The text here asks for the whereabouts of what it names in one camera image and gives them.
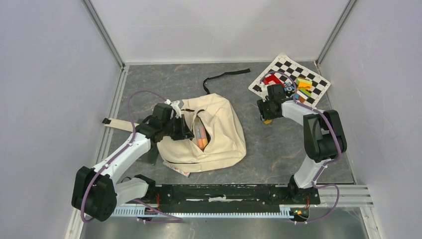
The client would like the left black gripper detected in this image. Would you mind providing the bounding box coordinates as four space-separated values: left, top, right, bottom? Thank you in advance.
162 114 194 141

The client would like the grey orange highlighter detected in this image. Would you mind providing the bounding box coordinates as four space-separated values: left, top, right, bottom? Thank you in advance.
194 122 204 150

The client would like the light orange highlighter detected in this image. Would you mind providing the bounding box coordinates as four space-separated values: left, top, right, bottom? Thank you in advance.
200 126 209 150

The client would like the cream canvas backpack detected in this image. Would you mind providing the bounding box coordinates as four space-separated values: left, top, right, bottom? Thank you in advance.
102 68 251 174

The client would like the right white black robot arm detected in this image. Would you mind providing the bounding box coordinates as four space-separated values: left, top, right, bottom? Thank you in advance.
257 84 347 203

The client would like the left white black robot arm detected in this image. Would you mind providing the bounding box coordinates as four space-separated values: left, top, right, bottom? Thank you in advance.
71 100 194 222

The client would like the blue owl toy figure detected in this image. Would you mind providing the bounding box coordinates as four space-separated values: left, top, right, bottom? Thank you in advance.
284 82 295 97

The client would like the red toy block house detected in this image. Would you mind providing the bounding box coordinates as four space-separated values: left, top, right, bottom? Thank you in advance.
262 74 282 85

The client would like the blue orange toy block stack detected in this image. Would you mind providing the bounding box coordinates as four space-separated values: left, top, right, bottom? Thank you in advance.
295 90 308 104

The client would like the green orange toy block stack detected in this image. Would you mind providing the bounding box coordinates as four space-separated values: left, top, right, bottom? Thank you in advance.
296 77 313 96

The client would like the floral cover book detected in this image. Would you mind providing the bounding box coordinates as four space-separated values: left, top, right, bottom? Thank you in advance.
163 161 190 177

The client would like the black white checkerboard mat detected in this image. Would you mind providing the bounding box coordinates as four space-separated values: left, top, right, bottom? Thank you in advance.
248 53 331 107

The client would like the black dark book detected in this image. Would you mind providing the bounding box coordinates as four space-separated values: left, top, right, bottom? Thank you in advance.
141 147 159 165

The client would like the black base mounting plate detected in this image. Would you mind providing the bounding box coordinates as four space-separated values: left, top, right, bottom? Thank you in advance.
141 184 320 213

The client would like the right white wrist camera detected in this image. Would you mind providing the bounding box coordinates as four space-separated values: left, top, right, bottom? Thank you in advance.
258 83 268 101

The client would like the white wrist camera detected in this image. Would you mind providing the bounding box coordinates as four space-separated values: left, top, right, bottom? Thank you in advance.
258 83 268 101
165 99 184 118

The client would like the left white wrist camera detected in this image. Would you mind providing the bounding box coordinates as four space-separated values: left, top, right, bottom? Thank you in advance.
165 99 184 118

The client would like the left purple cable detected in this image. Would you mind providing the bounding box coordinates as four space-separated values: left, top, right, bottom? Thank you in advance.
80 90 169 224

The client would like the purple cable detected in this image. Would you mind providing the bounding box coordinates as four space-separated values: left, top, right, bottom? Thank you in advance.
259 71 340 225
80 90 169 224

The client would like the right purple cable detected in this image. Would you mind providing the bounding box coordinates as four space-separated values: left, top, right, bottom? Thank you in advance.
259 71 340 225

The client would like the white slotted cable duct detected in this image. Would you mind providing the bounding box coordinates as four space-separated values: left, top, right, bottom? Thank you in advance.
111 204 309 219

